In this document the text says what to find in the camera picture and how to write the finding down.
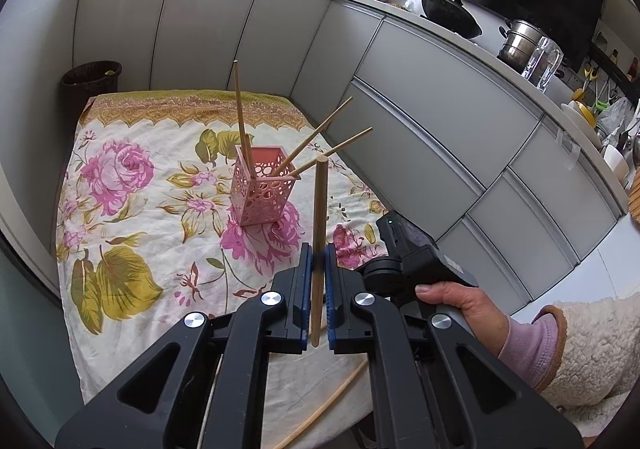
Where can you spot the tan bamboo chopstick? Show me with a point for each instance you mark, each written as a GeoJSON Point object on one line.
{"type": "Point", "coordinates": [240, 104]}
{"type": "Point", "coordinates": [320, 209]}
{"type": "Point", "coordinates": [330, 401]}
{"type": "Point", "coordinates": [345, 141]}
{"type": "Point", "coordinates": [325, 124]}

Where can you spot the white kitchen cabinets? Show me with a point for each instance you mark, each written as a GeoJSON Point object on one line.
{"type": "Point", "coordinates": [440, 119]}

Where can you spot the black trash bin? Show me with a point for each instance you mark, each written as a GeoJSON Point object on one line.
{"type": "Point", "coordinates": [90, 89]}

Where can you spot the clear plastic bag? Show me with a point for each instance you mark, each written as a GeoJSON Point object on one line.
{"type": "Point", "coordinates": [615, 119]}

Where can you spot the white cup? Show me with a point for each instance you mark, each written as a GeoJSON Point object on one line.
{"type": "Point", "coordinates": [616, 164]}

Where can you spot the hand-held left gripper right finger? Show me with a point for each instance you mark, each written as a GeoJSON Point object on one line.
{"type": "Point", "coordinates": [332, 309]}

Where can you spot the steel steamer pot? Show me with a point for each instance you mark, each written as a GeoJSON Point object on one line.
{"type": "Point", "coordinates": [517, 36]}

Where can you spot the person's right forearm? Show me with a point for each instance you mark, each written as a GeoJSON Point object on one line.
{"type": "Point", "coordinates": [590, 354]}

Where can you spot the tan wooden board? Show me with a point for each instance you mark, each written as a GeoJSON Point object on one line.
{"type": "Point", "coordinates": [635, 199]}

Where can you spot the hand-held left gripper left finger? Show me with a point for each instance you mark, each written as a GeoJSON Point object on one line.
{"type": "Point", "coordinates": [306, 309]}

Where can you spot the person's right hand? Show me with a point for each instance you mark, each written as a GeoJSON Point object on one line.
{"type": "Point", "coordinates": [480, 314]}

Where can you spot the clear glass pitcher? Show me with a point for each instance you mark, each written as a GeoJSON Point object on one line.
{"type": "Point", "coordinates": [542, 64]}

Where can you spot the floral printed blanket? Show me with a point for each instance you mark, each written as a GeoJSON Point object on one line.
{"type": "Point", "coordinates": [150, 229]}

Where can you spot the yellow bowl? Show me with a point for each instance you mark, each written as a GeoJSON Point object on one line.
{"type": "Point", "coordinates": [586, 113]}

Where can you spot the clear plastic hook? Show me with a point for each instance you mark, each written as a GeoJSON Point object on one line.
{"type": "Point", "coordinates": [567, 149]}

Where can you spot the pink perforated utensil holder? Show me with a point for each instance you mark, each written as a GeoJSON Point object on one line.
{"type": "Point", "coordinates": [260, 199]}

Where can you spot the black wok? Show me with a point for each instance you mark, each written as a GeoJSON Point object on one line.
{"type": "Point", "coordinates": [450, 14]}

